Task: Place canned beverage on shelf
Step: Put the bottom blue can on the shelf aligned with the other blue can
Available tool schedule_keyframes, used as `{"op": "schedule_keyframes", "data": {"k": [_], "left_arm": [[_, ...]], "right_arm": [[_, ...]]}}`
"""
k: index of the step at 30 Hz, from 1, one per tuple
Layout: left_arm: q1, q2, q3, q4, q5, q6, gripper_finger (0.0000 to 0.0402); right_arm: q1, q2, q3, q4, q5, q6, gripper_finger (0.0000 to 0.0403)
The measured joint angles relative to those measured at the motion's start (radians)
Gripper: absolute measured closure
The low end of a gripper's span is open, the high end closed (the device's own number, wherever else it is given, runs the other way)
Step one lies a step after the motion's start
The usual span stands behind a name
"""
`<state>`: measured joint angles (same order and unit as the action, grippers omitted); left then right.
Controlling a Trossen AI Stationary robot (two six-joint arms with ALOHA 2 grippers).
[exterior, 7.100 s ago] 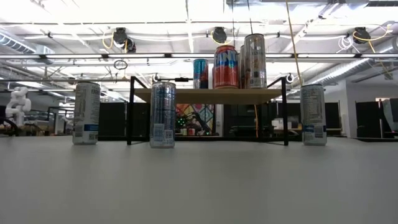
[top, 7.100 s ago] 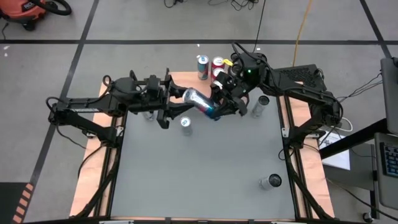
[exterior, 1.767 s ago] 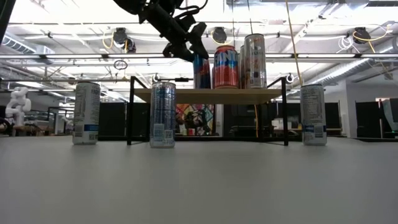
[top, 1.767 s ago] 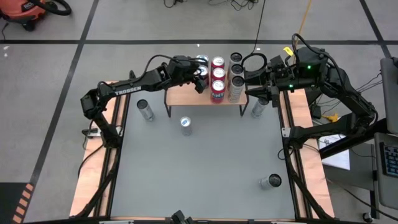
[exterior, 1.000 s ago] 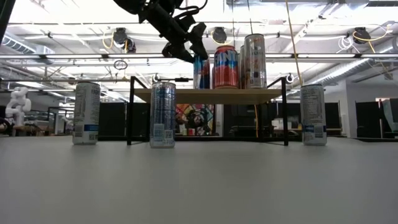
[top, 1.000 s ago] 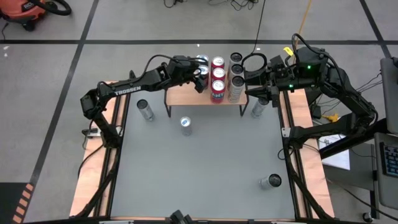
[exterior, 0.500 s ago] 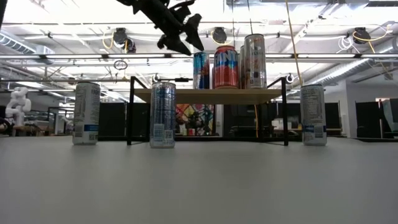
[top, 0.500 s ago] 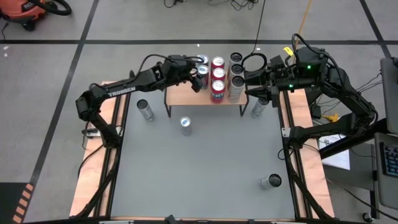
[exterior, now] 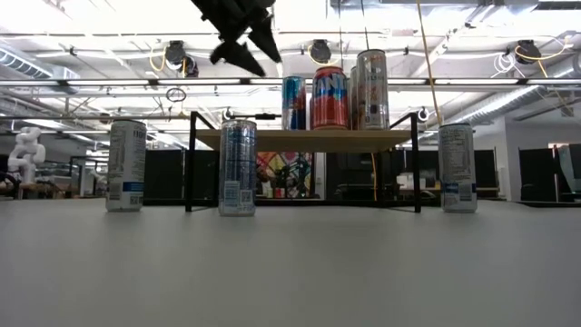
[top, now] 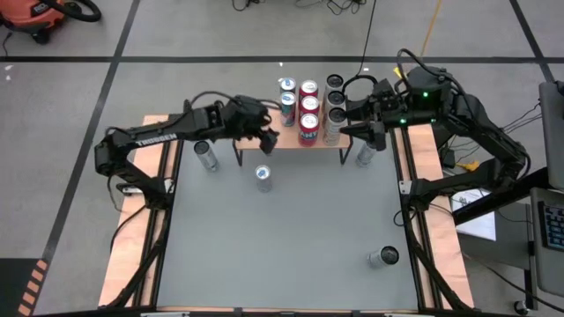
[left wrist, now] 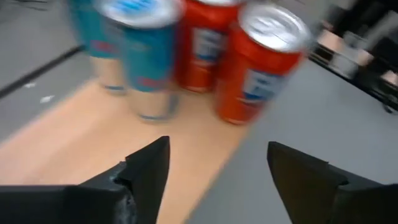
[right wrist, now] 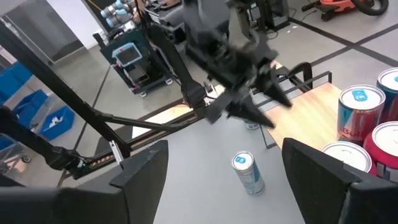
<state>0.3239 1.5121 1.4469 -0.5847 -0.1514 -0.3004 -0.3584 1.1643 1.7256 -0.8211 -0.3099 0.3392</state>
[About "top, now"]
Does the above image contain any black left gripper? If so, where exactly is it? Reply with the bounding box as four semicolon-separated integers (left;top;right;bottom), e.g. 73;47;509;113
213;94;280;156

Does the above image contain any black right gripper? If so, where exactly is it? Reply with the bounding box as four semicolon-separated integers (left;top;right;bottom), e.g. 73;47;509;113
339;77;437;152

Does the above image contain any white Celsius can black lid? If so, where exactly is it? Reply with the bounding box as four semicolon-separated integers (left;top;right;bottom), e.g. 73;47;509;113
324;73;345;93
322;107;349;146
325;90;347;109

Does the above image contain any white blue slim can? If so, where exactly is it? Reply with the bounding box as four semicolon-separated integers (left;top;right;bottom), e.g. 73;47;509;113
367;245;401;269
354;141;378;168
193;139;220;173

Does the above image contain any pale silver-blue Red Bull can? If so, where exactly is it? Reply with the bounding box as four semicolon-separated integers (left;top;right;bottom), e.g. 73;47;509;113
254;164;273;194

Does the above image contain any red Fanta strawberry can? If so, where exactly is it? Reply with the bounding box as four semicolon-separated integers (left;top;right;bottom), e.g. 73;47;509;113
297;112;321;148
298;78;320;99
298;95;322;116

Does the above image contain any wooden shelf with black legs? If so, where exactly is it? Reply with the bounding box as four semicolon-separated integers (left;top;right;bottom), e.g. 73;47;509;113
232;103;353;167

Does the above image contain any white paper sheet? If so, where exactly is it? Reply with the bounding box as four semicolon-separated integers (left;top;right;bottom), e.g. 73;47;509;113
451;188;498;241

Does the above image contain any black diagonal beam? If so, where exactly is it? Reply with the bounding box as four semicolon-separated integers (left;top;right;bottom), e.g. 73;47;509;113
452;168;551;225

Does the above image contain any black keyboard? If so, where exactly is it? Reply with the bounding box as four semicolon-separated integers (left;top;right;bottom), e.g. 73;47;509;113
538;200;564;253

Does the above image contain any orange shop vacuum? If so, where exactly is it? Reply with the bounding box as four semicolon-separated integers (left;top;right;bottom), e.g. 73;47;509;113
0;0;103;44

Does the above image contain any black mat with orange stripes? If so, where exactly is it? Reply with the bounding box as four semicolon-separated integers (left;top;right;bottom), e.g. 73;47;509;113
0;257;50;317

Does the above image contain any coiled black floor cable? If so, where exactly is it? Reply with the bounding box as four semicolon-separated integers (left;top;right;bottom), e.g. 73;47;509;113
339;0;380;103

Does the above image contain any black aluminium rig frame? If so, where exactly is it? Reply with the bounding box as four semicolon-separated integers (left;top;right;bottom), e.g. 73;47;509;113
104;97;469;312

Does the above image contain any black camera cable loop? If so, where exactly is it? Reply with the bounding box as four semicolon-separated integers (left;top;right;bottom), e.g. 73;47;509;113
187;90;283;111

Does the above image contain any yellow floor cable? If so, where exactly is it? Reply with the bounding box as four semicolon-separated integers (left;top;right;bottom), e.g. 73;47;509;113
418;0;443;58

